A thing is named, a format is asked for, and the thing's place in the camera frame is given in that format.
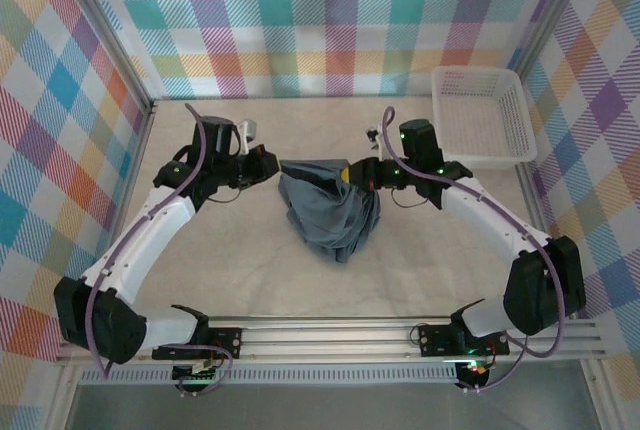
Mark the grey t-shirt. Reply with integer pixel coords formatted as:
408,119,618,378
277,157,384,266

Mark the white plastic mesh basket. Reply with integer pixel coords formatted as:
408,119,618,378
430,65,539,171

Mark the circuit board with green lights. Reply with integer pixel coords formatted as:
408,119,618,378
171,362,222,384

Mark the circuit board with red light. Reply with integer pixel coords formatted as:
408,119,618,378
457,358,494,387

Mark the grey metal panel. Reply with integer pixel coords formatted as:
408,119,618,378
64,382,601,430

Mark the aluminium table side rail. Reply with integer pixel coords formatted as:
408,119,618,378
104,99,160,251
514,164,554,241

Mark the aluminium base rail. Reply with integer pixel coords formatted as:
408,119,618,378
53,316,606,367

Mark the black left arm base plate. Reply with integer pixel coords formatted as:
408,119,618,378
151,327,244,362

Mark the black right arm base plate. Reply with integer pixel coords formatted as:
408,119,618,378
417,323,510,359

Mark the aluminium frame post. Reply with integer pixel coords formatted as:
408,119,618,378
512,0,599,79
47,364,84,430
58,0,154,111
579,359,624,430

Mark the white slotted cable duct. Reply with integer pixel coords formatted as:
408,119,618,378
79,367,460,385

